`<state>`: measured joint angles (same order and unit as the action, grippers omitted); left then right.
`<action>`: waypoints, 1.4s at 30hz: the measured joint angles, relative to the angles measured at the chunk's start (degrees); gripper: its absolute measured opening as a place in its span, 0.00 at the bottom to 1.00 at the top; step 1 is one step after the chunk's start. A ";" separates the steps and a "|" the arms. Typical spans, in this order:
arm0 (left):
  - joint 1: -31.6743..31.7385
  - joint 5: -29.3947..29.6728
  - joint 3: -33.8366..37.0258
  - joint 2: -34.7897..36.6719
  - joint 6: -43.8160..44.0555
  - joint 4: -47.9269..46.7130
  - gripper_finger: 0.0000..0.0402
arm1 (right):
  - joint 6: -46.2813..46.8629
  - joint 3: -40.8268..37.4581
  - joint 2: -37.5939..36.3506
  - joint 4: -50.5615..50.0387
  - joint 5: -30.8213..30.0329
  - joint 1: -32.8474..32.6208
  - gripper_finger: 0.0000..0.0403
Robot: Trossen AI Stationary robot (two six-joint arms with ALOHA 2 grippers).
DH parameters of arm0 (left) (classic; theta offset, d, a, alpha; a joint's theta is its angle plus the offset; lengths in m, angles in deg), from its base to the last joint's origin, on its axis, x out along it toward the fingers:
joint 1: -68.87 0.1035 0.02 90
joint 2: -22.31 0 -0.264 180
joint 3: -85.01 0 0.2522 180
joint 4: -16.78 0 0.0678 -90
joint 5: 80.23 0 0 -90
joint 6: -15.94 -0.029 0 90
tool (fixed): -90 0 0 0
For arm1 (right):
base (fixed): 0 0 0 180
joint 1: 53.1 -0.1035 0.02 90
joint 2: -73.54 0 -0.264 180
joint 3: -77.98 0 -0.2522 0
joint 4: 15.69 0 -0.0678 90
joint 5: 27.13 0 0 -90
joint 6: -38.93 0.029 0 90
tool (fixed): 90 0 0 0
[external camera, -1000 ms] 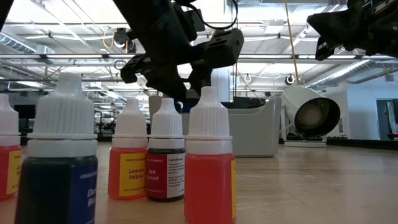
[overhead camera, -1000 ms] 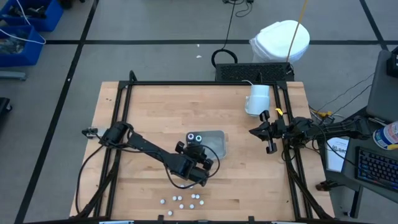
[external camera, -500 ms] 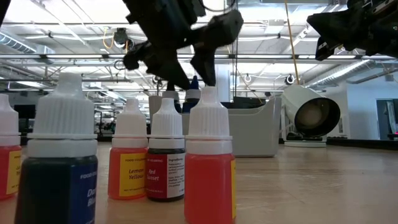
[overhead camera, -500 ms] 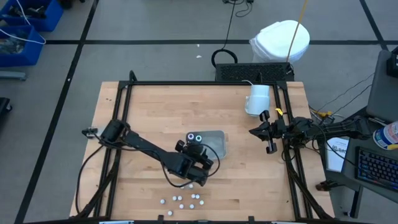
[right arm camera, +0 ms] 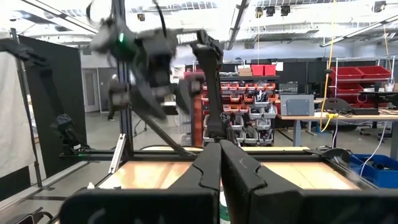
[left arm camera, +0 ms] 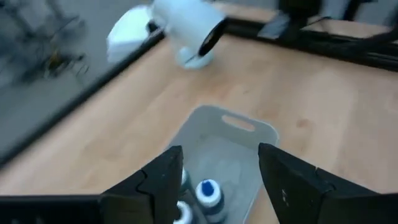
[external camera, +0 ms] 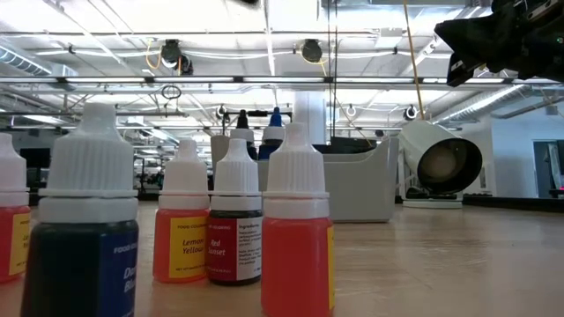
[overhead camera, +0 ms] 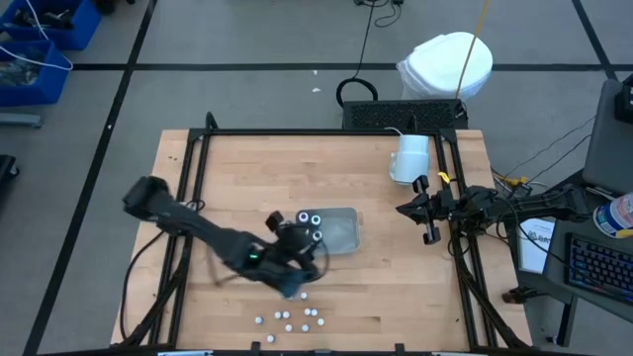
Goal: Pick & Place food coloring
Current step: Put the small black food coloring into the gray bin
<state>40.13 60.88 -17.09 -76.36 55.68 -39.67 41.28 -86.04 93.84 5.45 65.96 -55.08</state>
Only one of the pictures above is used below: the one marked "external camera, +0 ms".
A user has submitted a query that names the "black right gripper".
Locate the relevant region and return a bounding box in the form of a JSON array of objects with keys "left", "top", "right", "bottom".
[{"left": 434, "top": 0, "right": 564, "bottom": 87}]

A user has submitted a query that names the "white plastic bin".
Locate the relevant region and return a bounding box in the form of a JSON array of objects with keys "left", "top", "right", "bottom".
[{"left": 210, "top": 135, "right": 400, "bottom": 224}]

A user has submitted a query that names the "large blue food coloring bottle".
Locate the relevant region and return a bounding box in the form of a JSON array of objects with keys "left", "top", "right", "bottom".
[{"left": 257, "top": 107, "right": 286, "bottom": 162}]

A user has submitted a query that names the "large black food coloring bottle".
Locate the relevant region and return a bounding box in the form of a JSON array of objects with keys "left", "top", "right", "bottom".
[{"left": 230, "top": 109, "right": 260, "bottom": 162}]

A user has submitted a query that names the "lemon yellow food coloring bottle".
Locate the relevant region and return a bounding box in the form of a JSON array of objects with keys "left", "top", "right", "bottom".
[
  {"left": 152, "top": 139, "right": 212, "bottom": 284},
  {"left": 260, "top": 122, "right": 336, "bottom": 317}
]

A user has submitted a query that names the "red sunset food coloring bottle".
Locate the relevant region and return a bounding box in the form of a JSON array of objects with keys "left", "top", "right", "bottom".
[{"left": 205, "top": 138, "right": 264, "bottom": 286}]

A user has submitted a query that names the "deep blue food coloring bottle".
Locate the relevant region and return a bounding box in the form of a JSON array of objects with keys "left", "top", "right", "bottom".
[{"left": 19, "top": 102, "right": 140, "bottom": 317}]

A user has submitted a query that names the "white round machine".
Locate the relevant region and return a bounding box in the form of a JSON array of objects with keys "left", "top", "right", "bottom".
[{"left": 397, "top": 119, "right": 484, "bottom": 210}]

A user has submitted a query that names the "thin black vertical pole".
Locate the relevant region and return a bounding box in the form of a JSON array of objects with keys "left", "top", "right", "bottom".
[{"left": 326, "top": 0, "right": 339, "bottom": 144}]

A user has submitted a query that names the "white building column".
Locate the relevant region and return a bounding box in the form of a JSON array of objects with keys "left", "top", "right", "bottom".
[{"left": 292, "top": 91, "right": 328, "bottom": 146}]

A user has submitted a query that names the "long ceiling light bar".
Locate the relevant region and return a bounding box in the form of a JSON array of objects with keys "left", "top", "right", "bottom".
[{"left": 0, "top": 75, "right": 564, "bottom": 87}]

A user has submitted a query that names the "black monitor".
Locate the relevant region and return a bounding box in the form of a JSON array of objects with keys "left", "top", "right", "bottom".
[{"left": 28, "top": 148, "right": 52, "bottom": 171}]

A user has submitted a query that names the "red bottle at left edge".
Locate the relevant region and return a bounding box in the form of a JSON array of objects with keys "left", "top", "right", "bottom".
[{"left": 0, "top": 132, "right": 32, "bottom": 285}]

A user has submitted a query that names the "silver ventilation duct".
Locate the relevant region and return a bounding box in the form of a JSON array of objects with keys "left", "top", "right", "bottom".
[
  {"left": 434, "top": 85, "right": 525, "bottom": 126},
  {"left": 0, "top": 43, "right": 79, "bottom": 79}
]

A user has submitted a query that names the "yellow hanging cable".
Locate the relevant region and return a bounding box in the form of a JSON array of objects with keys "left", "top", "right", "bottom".
[{"left": 401, "top": 0, "right": 427, "bottom": 121}]

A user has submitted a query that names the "black aluminium rig frame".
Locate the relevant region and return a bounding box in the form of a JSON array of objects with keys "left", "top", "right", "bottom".
[{"left": 26, "top": 188, "right": 564, "bottom": 216}]

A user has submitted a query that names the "black ceiling cable reel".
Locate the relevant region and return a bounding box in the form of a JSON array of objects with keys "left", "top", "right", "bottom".
[
  {"left": 159, "top": 38, "right": 195, "bottom": 77},
  {"left": 300, "top": 38, "right": 324, "bottom": 64}
]

